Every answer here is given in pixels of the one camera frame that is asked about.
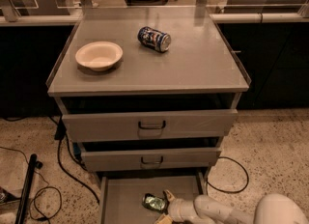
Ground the black pole on floor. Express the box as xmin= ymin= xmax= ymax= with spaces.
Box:
xmin=14 ymin=154 xmax=37 ymax=224

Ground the white rail pipe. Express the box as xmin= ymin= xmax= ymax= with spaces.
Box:
xmin=210 ymin=13 xmax=309 ymax=24

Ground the grey top drawer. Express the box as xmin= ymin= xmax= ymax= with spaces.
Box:
xmin=57 ymin=94 xmax=238 ymax=142

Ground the thin black cable loop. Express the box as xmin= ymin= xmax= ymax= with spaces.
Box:
xmin=0 ymin=145 xmax=63 ymax=223

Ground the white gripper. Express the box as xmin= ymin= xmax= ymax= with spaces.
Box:
xmin=154 ymin=189 xmax=200 ymax=224

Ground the grey drawer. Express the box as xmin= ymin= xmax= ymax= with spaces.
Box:
xmin=98 ymin=168 xmax=207 ymax=224
xmin=57 ymin=94 xmax=238 ymax=142
xmin=81 ymin=138 xmax=221 ymax=172

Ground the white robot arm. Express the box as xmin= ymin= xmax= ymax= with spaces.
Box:
xmin=154 ymin=190 xmax=309 ymax=224

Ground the grey middle drawer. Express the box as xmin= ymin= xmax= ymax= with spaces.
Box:
xmin=81 ymin=138 xmax=221 ymax=172

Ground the white bowl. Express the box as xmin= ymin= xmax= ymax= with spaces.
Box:
xmin=75 ymin=42 xmax=123 ymax=71

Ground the grey bottom drawer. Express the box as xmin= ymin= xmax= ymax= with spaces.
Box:
xmin=98 ymin=168 xmax=207 ymax=224

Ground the black cable floor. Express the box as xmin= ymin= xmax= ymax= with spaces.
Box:
xmin=47 ymin=115 xmax=100 ymax=205
xmin=206 ymin=155 xmax=250 ymax=195

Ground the blue soda can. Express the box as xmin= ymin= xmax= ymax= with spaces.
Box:
xmin=137 ymin=26 xmax=171 ymax=53

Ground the crushed green can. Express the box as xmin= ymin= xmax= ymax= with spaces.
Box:
xmin=142 ymin=193 xmax=168 ymax=213

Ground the black cable right floor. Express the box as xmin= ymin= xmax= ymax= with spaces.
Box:
xmin=206 ymin=155 xmax=250 ymax=195

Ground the black cable left floor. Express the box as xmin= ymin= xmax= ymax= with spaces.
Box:
xmin=47 ymin=115 xmax=100 ymax=205

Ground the grey drawer cabinet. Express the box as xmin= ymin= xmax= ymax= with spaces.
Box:
xmin=46 ymin=6 xmax=252 ymax=224

